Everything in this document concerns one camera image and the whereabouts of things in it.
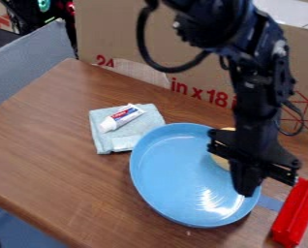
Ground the black machine with lights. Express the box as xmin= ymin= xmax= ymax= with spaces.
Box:
xmin=0 ymin=0 xmax=77 ymax=53

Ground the white toothpaste tube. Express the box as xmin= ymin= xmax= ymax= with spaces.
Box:
xmin=98 ymin=104 xmax=145 ymax=133

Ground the red plastic block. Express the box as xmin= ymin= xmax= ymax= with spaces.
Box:
xmin=270 ymin=178 xmax=308 ymax=248

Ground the blue plate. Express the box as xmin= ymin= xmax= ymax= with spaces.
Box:
xmin=129 ymin=123 xmax=259 ymax=229

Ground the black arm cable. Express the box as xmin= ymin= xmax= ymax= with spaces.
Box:
xmin=134 ymin=3 xmax=211 ymax=74

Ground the yellow ball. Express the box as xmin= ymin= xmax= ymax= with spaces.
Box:
xmin=210 ymin=127 xmax=235 ymax=171

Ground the light blue folded cloth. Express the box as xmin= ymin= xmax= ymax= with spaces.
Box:
xmin=89 ymin=104 xmax=165 ymax=154

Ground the brown cardboard box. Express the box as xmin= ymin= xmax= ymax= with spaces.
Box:
xmin=73 ymin=0 xmax=308 ymax=132

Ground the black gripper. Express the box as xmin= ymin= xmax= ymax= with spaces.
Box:
xmin=206 ymin=122 xmax=301 ymax=198

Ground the blue tape strip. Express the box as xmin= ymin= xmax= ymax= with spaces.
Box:
xmin=257 ymin=195 xmax=283 ymax=212

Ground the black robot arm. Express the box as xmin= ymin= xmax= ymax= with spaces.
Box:
xmin=162 ymin=0 xmax=299 ymax=197

